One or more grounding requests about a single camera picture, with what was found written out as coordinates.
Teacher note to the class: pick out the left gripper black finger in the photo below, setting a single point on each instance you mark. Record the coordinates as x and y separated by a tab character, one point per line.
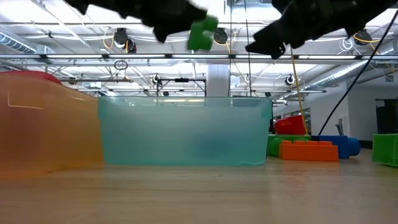
168	31
197	14

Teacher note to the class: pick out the big blue round-stud block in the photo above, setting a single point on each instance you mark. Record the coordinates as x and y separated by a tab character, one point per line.
339	144

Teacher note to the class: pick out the red toy block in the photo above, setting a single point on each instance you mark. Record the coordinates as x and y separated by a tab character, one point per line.
290	125

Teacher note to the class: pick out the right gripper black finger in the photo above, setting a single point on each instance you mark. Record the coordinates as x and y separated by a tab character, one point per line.
270	34
264	49

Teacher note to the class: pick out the white building column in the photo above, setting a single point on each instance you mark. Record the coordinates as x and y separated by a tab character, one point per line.
217	81

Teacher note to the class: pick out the teal translucent plastic bin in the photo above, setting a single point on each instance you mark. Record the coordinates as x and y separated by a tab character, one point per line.
186	130

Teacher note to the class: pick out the silver overhead rig bar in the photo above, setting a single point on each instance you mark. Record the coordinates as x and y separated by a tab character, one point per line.
93	56

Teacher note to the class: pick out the orange toy block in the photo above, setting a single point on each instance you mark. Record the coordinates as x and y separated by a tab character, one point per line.
308	152

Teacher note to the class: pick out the orange translucent plastic bin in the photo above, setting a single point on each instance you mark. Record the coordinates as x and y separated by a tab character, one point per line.
46	124

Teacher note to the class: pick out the silver ventilation duct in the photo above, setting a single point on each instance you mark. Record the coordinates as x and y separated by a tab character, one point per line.
15	43
339	73

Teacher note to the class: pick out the pink-red foam die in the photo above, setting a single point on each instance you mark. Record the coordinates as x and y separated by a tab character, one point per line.
34	76

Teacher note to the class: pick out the green two-stud toy block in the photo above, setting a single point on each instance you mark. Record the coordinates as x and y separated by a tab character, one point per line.
200	37

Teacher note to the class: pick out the black stand frame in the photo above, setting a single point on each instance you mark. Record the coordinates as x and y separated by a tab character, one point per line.
182	80

